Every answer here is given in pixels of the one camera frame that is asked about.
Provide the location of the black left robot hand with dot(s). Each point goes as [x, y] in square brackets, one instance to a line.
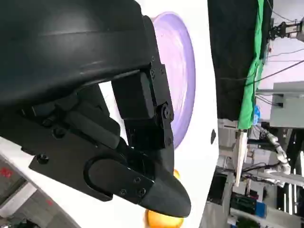
[71, 59]

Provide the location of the orange white toy bread roll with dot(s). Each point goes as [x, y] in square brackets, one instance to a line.
[164, 221]

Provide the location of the lilac plate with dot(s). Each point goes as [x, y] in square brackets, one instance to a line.
[180, 71]

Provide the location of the black backdrop cloth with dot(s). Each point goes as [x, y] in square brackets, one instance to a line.
[230, 59]

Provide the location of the green cloth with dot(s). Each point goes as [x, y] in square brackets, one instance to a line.
[249, 95]

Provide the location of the white board panel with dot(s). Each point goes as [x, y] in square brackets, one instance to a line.
[241, 159]

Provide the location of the grey black background machine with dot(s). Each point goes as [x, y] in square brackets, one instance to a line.
[287, 28]

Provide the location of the grey metal cabinet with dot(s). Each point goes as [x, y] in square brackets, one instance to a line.
[289, 107]

